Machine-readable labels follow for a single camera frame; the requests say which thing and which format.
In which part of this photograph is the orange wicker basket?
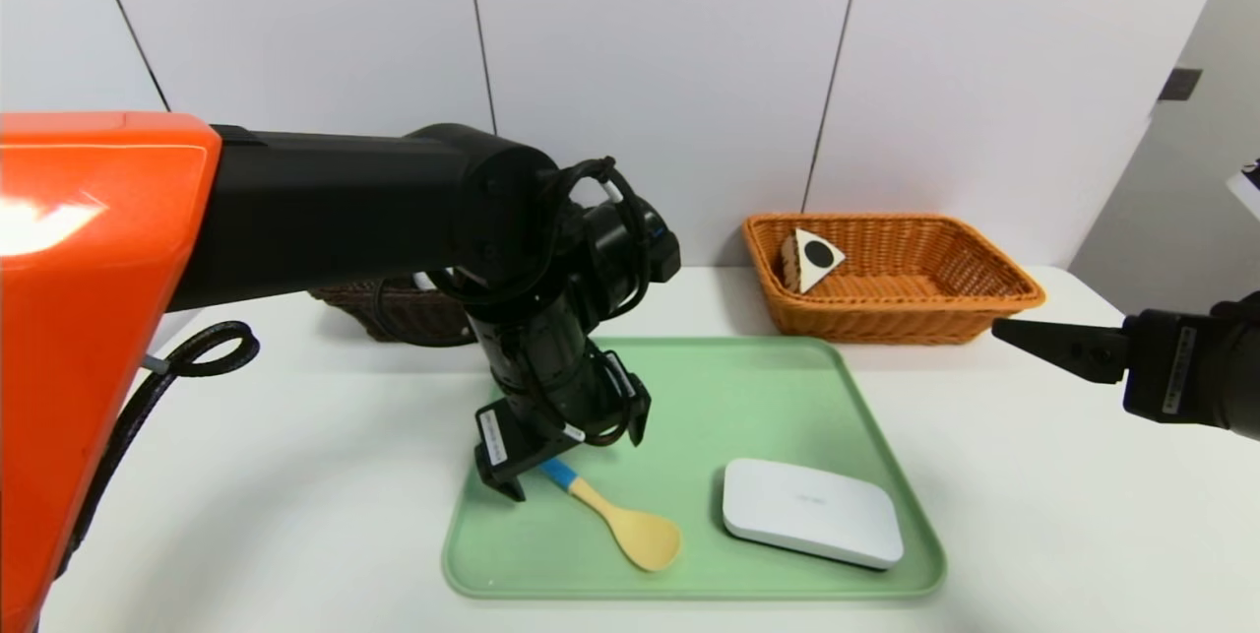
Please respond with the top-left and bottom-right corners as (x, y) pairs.
(741, 212), (1046, 347)

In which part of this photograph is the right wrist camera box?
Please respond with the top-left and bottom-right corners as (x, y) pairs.
(1227, 158), (1260, 221)

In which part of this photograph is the blue and yellow spoon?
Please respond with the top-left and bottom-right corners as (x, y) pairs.
(539, 461), (684, 574)

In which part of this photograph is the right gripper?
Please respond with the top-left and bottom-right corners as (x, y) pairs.
(991, 298), (1260, 441)

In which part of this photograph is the chocolate blueberry cake slice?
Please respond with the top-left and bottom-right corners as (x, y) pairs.
(781, 227), (848, 295)

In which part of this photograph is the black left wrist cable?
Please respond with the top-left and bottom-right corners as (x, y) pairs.
(536, 157), (653, 319)

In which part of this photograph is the white rectangular case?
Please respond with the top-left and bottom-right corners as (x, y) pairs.
(724, 458), (907, 572)

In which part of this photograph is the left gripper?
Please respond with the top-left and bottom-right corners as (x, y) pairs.
(473, 316), (599, 503)

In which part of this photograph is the green plastic tray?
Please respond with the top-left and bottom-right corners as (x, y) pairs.
(441, 336), (948, 602)

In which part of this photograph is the dark brown wicker basket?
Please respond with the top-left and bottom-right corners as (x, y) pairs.
(309, 274), (485, 347)

